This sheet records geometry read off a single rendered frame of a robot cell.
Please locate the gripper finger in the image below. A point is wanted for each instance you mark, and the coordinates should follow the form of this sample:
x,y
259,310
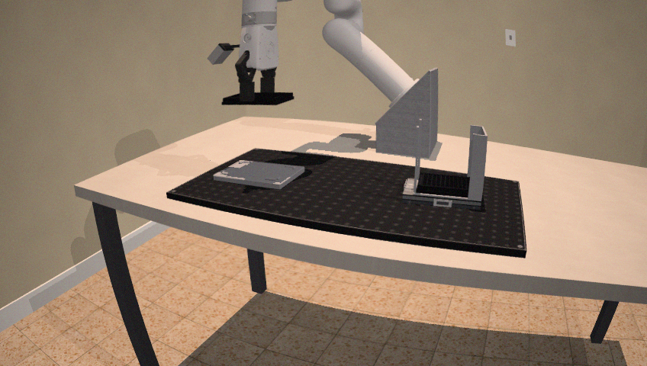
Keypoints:
x,y
267,84
247,86

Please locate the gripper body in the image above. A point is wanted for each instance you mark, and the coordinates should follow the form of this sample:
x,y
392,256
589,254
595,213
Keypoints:
x,y
261,40

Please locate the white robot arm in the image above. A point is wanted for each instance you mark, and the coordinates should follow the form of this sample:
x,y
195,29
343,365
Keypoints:
x,y
345,34

